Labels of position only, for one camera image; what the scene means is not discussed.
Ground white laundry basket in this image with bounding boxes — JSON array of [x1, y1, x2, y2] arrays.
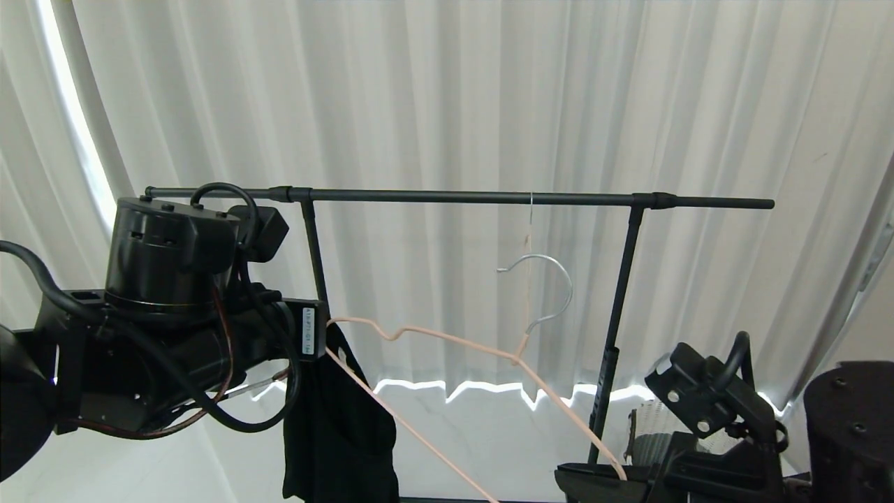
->
[[624, 398, 708, 466]]

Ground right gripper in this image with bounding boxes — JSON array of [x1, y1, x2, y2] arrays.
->
[[652, 432, 812, 503]]

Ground black clothes rack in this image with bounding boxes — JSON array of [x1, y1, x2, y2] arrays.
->
[[144, 184, 775, 466]]

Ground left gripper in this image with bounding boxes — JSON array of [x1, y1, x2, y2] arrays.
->
[[58, 290, 330, 439]]

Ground white curtain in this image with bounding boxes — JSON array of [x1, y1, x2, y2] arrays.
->
[[0, 0, 894, 421]]

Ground black shorts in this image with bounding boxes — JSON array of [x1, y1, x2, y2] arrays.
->
[[282, 321, 401, 503]]

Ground pink clothes hanger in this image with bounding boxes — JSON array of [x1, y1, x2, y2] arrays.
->
[[324, 253, 630, 503], [520, 191, 537, 365]]

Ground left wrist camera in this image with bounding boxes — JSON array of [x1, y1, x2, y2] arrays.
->
[[225, 204, 291, 264]]

